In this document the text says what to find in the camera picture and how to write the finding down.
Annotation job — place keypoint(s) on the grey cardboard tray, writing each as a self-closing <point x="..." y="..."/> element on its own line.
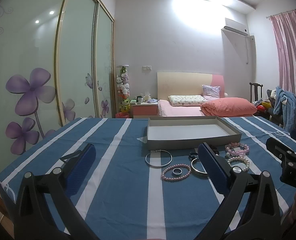
<point x="178" y="133"/>

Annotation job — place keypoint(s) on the pink bedside table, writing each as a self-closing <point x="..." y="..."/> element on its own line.
<point x="144" y="110"/>

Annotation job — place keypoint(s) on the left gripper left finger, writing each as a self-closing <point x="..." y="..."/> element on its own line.
<point x="33" y="218"/>

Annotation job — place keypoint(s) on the plush toy tower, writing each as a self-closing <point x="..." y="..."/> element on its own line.
<point x="123" y="89"/>

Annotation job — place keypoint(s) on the pink bed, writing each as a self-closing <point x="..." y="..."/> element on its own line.
<point x="167" y="110"/>

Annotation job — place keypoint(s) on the floral white pillow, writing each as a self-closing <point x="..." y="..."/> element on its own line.
<point x="186" y="100"/>

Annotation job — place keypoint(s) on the blue striped tablecloth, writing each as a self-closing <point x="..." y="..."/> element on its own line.
<point x="123" y="198"/>

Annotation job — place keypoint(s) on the small clear plastic bag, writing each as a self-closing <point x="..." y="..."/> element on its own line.
<point x="143" y="139"/>

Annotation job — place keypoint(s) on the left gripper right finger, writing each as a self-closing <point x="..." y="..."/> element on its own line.
<point x="250" y="208"/>

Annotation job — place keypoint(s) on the cream pink headboard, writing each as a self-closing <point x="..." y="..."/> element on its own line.
<point x="181" y="83"/>

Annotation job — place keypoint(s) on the purple patterned pillow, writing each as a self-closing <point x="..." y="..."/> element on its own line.
<point x="213" y="91"/>

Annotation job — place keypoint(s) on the sliding glass wardrobe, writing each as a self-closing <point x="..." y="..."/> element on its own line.
<point x="56" y="64"/>

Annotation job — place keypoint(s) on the folded coral duvet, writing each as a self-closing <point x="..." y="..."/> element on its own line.
<point x="228" y="107"/>

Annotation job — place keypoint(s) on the pink curtain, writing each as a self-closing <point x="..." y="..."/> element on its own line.
<point x="284" y="29"/>

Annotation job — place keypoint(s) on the thin silver bangle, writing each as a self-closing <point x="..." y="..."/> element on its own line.
<point x="158" y="158"/>

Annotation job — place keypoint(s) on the dark wooden chair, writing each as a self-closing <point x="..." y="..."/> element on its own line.
<point x="256" y="91"/>

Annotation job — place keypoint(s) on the white air conditioner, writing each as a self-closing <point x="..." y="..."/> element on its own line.
<point x="236" y="27"/>

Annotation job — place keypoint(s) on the blue hanging bathrobe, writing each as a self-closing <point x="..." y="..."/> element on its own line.
<point x="285" y="101"/>

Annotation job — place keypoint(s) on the wide silver cuff bangle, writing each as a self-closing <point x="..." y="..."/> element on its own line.
<point x="197" y="168"/>

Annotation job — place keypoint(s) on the wall power socket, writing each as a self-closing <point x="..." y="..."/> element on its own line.
<point x="146" y="67"/>

